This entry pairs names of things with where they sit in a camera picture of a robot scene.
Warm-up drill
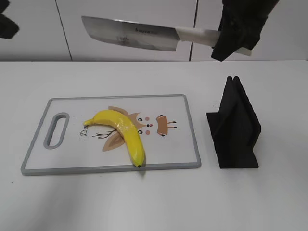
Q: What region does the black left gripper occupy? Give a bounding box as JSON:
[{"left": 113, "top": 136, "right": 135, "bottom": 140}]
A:
[{"left": 0, "top": 0, "right": 19, "bottom": 39}]

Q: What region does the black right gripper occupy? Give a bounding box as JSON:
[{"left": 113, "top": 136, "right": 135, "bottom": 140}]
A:
[{"left": 211, "top": 0, "right": 279, "bottom": 61}]

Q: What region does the white-handled cleaver knife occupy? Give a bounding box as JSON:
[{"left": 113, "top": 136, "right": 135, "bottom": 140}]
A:
[{"left": 81, "top": 15, "right": 254, "bottom": 56}]

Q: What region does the yellow plastic banana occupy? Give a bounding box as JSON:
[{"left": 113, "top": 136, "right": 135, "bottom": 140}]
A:
[{"left": 83, "top": 110, "right": 145, "bottom": 168}]

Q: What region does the black knife stand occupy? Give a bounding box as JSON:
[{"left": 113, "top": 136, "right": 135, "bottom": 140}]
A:
[{"left": 206, "top": 76, "right": 261, "bottom": 169}]

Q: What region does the white grey-rimmed cutting board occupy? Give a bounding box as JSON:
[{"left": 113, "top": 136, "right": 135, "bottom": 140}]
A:
[{"left": 21, "top": 94, "right": 201, "bottom": 176}]

